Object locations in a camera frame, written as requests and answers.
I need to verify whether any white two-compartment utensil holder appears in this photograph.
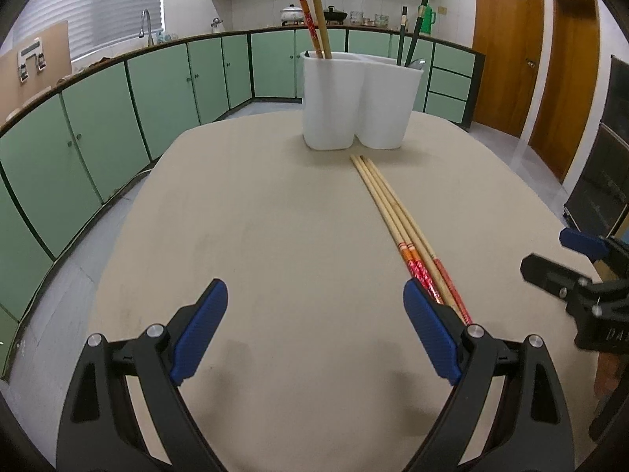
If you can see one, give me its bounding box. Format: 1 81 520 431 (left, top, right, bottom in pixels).
301 50 424 151

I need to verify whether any black cabinet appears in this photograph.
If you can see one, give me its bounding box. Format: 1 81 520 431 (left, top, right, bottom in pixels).
563 54 629 239

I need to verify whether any black chopstick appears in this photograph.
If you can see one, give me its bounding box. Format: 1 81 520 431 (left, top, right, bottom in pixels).
404 0 430 67
396 6 408 66

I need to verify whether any white device on board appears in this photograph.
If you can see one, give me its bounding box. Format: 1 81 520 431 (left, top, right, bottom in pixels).
18 39 48 81

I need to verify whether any cardboard box with device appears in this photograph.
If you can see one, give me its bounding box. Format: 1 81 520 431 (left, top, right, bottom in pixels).
0 20 72 105

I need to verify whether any white window blind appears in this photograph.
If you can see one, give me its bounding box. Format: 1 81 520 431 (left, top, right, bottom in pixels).
10 0 165 62

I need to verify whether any bamboo chopstick with red end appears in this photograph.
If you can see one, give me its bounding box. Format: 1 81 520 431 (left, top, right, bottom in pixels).
359 156 460 313
293 0 324 59
364 157 473 326
350 156 443 306
307 0 333 59

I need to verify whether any wooden door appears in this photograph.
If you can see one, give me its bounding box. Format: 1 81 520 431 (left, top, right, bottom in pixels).
528 0 600 184
472 0 545 138

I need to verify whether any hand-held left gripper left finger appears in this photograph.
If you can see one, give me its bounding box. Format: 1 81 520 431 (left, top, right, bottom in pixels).
56 278 229 472

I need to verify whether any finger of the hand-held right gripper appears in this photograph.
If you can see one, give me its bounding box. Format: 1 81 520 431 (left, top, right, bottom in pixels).
520 253 598 306
559 227 629 280

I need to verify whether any green thermos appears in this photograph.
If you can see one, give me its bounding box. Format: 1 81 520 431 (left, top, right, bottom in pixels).
417 4 437 35

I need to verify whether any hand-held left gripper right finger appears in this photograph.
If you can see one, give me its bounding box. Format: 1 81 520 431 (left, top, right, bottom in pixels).
403 278 576 472

